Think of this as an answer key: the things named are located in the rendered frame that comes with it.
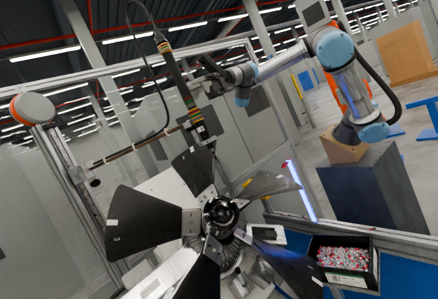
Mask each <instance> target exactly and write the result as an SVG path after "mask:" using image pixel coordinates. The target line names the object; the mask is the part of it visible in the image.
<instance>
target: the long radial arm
mask: <svg viewBox="0 0 438 299"><path fill-rule="evenodd" d="M191 246H192V245H191V244H190V242H187V243H186V244H185V245H184V246H183V247H182V248H181V249H179V250H178V251H177V252H175V253H174V254H173V255H172V256H171V257H170V258H168V259H167V260H166V261H165V262H163V263H162V264H161V265H160V266H159V267H158V268H156V269H155V270H154V271H152V272H151V273H150V274H149V275H148V276H147V277H146V278H144V279H143V280H142V281H140V282H139V283H138V284H137V285H136V286H135V287H133V288H132V289H131V290H130V291H128V292H127V293H126V294H125V295H124V296H122V297H121V298H120V299H163V297H164V295H165V294H166V293H167V291H168V289H169V288H170V287H171V286H172V287H173V288H175V286H176V284H177V283H178V282H179V280H180V279H181V278H182V277H183V276H184V274H185V272H186V271H187V269H188V267H189V266H190V265H191V263H192V262H194V260H195V258H196V257H197V255H198V254H196V252H195V251H194V249H193V248H192V247H191Z"/></svg>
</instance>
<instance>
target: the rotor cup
mask: <svg viewBox="0 0 438 299"><path fill-rule="evenodd" d="M220 209H223V210H224V211H225V214H224V215H219V213H218V211H219V210H220ZM202 214H203V217H202ZM239 218H240V212H239V208H238V206H237V204H236V202H234V200H232V199H231V198H229V197H227V196H224V195H217V196H214V197H211V198H210V199H209V200H208V201H207V202H206V203H205V206H204V207H203V212H202V213H201V230H200V235H198V238H199V239H200V241H201V242H202V243H203V244H204V241H205V237H206V234H207V233H209V234H210V235H211V236H213V237H214V238H215V239H216V240H217V241H218V242H219V243H221V245H222V249H224V248H226V247H228V246H229V245H230V244H231V243H232V241H233V240H234V238H235V237H234V236H233V233H234V231H235V229H236V228H237V227H236V226H237V224H238V222H239ZM216 231H219V232H218V236H217V235H215V234H216Z"/></svg>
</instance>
